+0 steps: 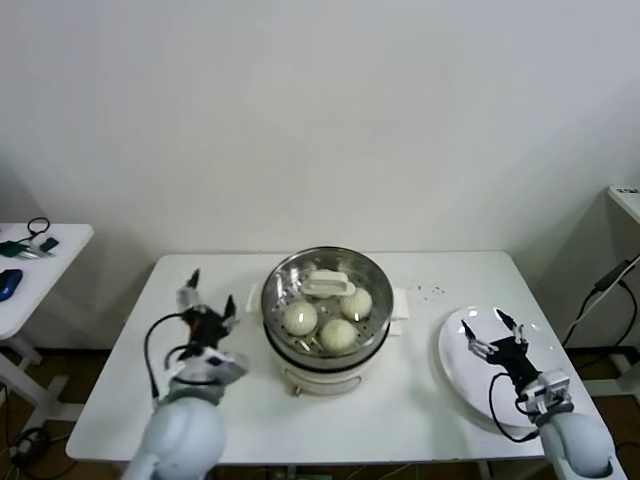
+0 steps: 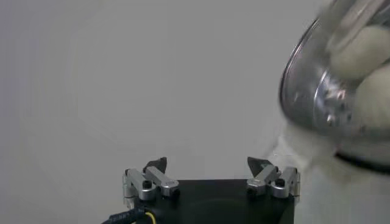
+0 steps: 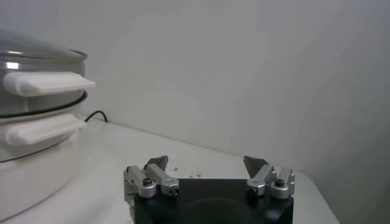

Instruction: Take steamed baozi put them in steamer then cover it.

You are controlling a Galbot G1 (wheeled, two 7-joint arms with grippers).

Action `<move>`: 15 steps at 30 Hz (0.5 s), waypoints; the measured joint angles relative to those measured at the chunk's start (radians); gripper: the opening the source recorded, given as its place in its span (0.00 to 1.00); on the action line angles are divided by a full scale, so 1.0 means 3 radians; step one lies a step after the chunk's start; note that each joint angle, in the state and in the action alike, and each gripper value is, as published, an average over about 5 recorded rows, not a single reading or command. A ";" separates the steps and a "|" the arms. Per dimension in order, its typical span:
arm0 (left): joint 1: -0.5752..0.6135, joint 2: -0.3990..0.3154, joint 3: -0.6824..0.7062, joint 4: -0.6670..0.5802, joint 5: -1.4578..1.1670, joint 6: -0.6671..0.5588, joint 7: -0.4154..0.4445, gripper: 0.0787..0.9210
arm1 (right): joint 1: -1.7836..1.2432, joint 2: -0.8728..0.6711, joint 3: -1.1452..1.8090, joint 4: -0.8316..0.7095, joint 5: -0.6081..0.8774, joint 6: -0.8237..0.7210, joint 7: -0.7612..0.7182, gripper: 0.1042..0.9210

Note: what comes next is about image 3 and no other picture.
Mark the small scattered crumbs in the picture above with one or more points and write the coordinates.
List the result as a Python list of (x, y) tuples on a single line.
[(195, 174)]

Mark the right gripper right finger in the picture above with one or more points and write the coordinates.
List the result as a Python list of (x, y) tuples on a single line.
[(264, 174)]

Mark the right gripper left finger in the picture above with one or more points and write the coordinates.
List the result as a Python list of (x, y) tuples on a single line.
[(156, 176)]

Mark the white electric cooker base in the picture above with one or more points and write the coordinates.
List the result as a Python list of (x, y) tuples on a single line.
[(30, 182)]

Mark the round glass pot lid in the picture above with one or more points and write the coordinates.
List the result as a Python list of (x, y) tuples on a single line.
[(30, 45)]

